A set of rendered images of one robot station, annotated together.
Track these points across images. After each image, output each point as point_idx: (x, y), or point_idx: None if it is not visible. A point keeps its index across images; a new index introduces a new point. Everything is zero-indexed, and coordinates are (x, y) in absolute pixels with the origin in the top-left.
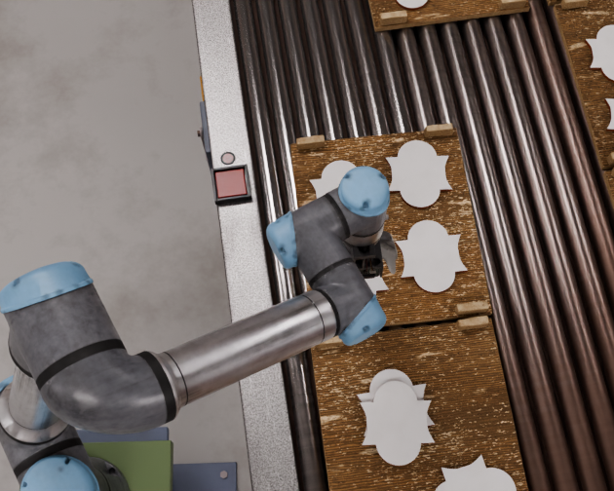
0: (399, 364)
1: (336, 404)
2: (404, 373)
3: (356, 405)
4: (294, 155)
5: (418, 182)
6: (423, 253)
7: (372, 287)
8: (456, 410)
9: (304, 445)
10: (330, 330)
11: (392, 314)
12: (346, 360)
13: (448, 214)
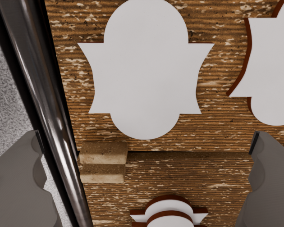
0: (184, 191)
1: (108, 214)
2: (187, 198)
3: (129, 216)
4: None
5: None
6: None
7: (175, 108)
8: (227, 226)
9: (80, 224)
10: None
11: (193, 141)
12: (122, 183)
13: None
